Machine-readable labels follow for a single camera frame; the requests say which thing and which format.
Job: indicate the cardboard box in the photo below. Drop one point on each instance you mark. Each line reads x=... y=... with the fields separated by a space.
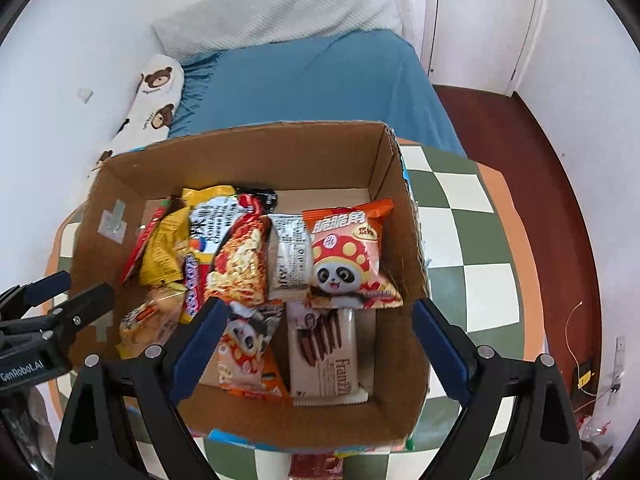
x=310 y=160

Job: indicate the white chocolate wafer packet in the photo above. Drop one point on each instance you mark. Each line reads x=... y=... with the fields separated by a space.
x=325 y=360

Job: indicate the orange panda snack packet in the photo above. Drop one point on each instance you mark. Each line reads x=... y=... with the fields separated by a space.
x=345 y=260
x=250 y=355

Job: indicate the green white checkered mat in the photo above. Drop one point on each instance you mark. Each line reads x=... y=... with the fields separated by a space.
x=460 y=240

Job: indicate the black device with yellow tag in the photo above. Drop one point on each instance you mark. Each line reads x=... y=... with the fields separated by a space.
x=586 y=377

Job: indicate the white wall switch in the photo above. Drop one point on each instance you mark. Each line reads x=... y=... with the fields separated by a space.
x=85 y=95

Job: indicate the small white snack packet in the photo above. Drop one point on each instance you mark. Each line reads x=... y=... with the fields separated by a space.
x=289 y=260

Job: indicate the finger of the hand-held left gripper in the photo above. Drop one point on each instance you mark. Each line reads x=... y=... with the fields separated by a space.
x=35 y=294
x=85 y=305

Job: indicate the white bear print pillow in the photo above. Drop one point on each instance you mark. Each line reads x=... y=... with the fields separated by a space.
x=150 y=105

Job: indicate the dark red snack packet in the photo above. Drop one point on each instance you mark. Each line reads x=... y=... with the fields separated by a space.
x=315 y=467

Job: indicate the blue bed sheet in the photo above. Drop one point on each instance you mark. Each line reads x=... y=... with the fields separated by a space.
x=310 y=80

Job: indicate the yellow red instant noodle packet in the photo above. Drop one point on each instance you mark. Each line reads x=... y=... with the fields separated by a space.
x=235 y=260

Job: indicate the white door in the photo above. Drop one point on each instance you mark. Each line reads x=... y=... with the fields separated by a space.
x=480 y=25

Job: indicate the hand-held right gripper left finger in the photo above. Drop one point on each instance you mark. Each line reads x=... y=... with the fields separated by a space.
x=200 y=345

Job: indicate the small yellow snack packet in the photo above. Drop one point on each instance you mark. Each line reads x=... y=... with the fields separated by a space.
x=162 y=250

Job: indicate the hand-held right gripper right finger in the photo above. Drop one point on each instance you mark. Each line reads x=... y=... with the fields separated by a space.
x=442 y=345

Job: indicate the yellow cracker packet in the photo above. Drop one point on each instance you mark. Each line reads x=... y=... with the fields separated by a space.
x=150 y=320

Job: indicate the red packet with white label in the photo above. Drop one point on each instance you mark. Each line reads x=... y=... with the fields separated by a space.
x=150 y=225

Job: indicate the grey pillow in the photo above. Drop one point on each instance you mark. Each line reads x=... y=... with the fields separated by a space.
x=280 y=10

